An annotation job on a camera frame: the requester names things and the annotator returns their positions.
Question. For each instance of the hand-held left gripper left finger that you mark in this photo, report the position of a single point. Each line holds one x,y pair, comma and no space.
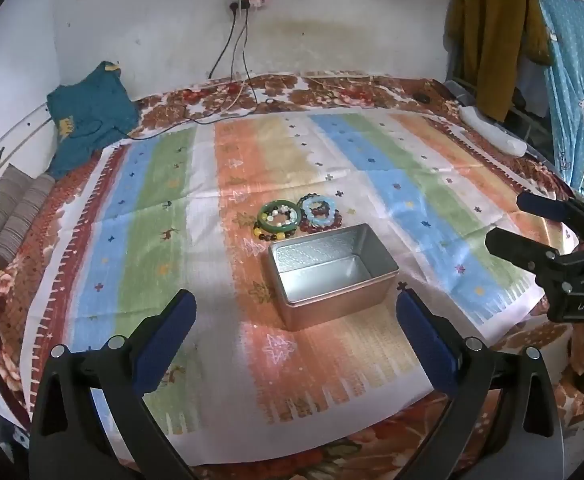
166,340

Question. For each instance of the striped pastel cloth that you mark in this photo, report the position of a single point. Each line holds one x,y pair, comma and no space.
171,210

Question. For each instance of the blue printed curtain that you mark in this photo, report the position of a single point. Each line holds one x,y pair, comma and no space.
572,85

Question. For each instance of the white plastic object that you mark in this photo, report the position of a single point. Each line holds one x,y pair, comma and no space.
492,132

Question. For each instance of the silver metal tin box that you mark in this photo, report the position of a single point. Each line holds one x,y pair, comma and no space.
332,305

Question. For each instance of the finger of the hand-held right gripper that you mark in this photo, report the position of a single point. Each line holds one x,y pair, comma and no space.
542,206
517,249

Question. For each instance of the white bed headboard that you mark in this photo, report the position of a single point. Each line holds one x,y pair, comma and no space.
1,135

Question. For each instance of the folded grey striped cloth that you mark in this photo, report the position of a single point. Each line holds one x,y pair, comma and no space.
11,210

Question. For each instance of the teal garment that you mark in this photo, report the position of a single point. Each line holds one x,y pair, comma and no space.
91,105

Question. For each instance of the green jade bangle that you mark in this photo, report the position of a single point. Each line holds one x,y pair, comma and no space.
267,208

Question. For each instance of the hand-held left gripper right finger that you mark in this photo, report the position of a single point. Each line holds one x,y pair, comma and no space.
427,345

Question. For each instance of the mustard yellow jacket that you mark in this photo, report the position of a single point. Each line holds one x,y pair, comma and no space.
497,35

